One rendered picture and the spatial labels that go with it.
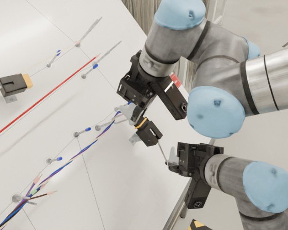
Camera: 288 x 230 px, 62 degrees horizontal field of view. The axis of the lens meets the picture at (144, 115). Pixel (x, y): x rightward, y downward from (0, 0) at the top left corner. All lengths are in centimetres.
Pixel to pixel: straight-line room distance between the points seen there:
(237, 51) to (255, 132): 192
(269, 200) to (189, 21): 31
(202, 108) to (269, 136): 203
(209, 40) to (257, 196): 26
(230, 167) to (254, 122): 193
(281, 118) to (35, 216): 226
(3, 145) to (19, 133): 4
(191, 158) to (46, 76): 41
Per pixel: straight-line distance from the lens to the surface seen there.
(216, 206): 183
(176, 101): 55
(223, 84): 33
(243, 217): 50
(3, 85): 57
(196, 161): 60
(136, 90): 55
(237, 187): 46
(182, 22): 41
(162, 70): 48
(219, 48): 41
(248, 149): 217
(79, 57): 73
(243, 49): 45
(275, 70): 32
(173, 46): 44
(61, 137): 64
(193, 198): 62
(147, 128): 66
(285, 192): 46
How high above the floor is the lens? 162
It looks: 45 degrees down
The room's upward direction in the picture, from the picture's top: 2 degrees counter-clockwise
